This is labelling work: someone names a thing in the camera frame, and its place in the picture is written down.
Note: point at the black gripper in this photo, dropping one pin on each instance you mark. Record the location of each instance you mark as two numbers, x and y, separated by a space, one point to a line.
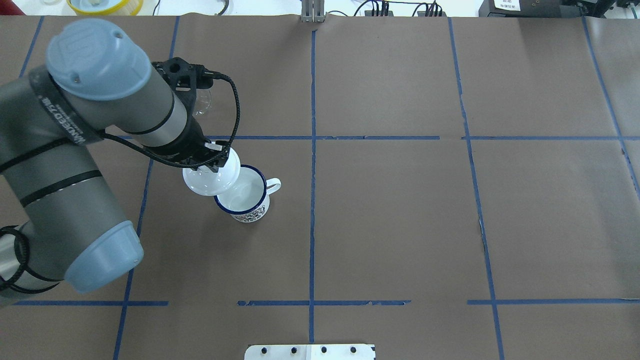
191 141

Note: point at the white enamel mug lid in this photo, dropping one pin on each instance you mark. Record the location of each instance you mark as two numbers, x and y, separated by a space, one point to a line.
205 182

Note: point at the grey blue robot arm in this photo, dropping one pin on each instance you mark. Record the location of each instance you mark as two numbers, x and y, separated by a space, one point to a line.
96 84

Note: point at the white enamel mug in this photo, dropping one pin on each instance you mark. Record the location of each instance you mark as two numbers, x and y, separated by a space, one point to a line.
248 199

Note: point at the yellow rimmed bowl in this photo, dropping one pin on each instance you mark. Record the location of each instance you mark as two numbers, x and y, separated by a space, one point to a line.
106 7

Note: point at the black device box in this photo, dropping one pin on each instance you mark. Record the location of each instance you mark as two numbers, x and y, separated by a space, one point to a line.
565 9

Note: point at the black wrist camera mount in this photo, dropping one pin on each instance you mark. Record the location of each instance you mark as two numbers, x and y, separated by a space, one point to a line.
184 79

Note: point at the aluminium frame post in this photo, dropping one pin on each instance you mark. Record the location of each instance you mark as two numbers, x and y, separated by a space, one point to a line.
313 11

